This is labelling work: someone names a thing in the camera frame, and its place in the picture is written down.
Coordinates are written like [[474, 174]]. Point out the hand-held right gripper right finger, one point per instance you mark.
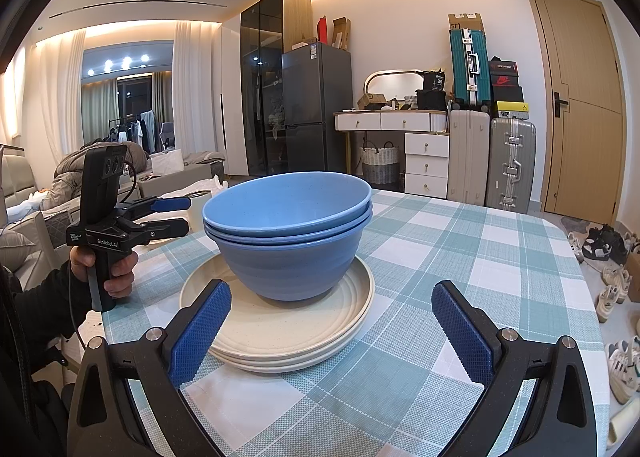
[[462, 337]]

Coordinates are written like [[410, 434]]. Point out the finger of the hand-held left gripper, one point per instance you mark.
[[170, 204], [170, 228]]

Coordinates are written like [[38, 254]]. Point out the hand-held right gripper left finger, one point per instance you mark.
[[200, 332]]

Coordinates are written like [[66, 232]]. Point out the cream round plate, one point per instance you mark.
[[280, 322], [285, 358], [280, 368]]

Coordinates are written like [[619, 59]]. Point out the person's left forearm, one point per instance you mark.
[[40, 302]]

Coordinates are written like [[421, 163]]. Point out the person's left hand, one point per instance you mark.
[[125, 272]]

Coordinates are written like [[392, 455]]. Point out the cream tumbler cup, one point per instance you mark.
[[200, 195]]

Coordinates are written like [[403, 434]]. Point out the brown down jacket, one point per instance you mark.
[[70, 177]]

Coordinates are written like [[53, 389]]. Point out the white paper bag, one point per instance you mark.
[[166, 163]]

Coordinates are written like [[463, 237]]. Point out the white tissue paper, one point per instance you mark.
[[210, 184]]

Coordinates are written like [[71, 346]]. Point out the clothes rack with clothes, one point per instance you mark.
[[140, 132]]

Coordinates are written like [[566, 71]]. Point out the green plaid tablecloth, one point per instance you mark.
[[425, 247]]

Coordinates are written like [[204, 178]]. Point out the grey armchair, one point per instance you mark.
[[25, 247]]

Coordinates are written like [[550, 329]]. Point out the white sheer curtain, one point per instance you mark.
[[60, 87], [197, 87]]

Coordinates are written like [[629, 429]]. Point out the white wardrobe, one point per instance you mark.
[[232, 102]]

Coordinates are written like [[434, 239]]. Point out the dark glass cabinet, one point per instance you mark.
[[260, 87]]

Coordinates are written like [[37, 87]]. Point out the grey fluffy mat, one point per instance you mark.
[[575, 225]]

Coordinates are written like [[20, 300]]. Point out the scattered sneakers group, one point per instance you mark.
[[615, 287]]

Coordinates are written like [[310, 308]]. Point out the white vanity desk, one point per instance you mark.
[[425, 172]]

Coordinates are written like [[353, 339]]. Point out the beige suitcase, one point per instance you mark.
[[467, 157]]

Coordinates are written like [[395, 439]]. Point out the dark grey refrigerator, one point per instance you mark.
[[315, 97]]

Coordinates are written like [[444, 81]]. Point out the silver suitcase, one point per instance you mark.
[[510, 162]]

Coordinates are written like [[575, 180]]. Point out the cream slide sandal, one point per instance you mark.
[[625, 424]]

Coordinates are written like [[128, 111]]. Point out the person's torso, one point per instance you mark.
[[30, 412]]

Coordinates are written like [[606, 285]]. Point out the woven laundry basket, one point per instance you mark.
[[380, 164]]

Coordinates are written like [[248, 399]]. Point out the small open cardboard box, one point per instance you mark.
[[371, 102]]

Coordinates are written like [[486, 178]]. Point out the yellow and black shoe box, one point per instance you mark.
[[510, 111]]

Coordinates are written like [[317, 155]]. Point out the red flat box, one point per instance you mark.
[[323, 31]]

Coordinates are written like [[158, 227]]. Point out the black storage box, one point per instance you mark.
[[430, 101]]

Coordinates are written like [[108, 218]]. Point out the flat cardboard packaging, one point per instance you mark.
[[341, 33]]

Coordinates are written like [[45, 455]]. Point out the arched vanity mirror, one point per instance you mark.
[[395, 84]]

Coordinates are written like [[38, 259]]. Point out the black paper bag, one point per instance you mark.
[[434, 81]]

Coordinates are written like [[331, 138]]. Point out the teal suitcase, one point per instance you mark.
[[462, 67]]

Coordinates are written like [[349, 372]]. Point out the wooden door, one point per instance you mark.
[[575, 62]]

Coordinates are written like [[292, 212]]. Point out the cardboard box black print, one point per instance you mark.
[[465, 22]]

